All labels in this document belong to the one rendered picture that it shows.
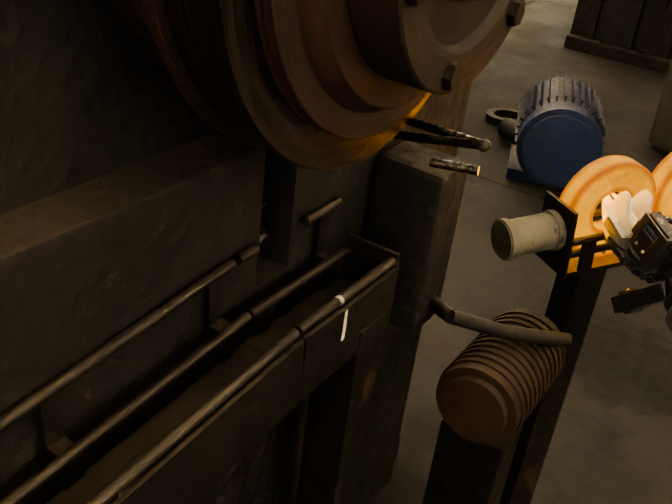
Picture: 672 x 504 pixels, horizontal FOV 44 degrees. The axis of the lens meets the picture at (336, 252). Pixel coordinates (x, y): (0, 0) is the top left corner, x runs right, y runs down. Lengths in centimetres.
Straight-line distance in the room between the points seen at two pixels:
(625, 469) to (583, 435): 12
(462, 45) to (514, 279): 175
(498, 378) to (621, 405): 97
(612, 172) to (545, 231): 12
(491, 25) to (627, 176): 51
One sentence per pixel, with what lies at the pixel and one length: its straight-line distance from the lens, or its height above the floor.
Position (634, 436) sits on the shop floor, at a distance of 202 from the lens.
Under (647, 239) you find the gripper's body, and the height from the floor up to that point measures 72.
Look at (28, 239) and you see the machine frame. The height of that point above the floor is 87.
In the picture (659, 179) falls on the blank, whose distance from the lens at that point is 131.
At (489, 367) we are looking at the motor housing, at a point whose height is 53.
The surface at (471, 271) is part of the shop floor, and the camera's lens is 245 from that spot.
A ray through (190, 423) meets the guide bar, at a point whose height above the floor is 70.
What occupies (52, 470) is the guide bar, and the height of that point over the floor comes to 68.
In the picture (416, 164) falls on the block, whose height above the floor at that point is 80.
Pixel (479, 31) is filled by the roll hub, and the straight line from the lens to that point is 78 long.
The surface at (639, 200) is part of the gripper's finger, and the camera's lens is 124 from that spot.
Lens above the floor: 121
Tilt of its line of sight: 30 degrees down
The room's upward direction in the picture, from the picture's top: 8 degrees clockwise
